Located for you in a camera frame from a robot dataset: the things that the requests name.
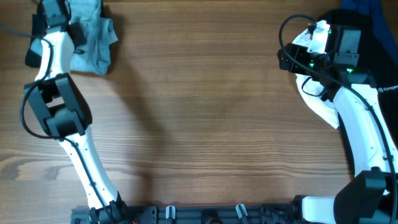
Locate light blue denim shorts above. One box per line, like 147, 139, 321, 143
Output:
25, 0, 118, 79

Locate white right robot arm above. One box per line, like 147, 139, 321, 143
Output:
277, 43, 397, 223

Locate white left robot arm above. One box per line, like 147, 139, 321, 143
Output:
23, 22, 127, 223

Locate white printed t-shirt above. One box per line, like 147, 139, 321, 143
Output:
293, 20, 339, 129

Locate folded dark green garment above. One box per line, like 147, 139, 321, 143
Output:
25, 0, 118, 75

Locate black logo t-shirt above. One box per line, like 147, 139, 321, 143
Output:
325, 8, 398, 175

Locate blue garment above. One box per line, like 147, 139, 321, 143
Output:
340, 0, 397, 64

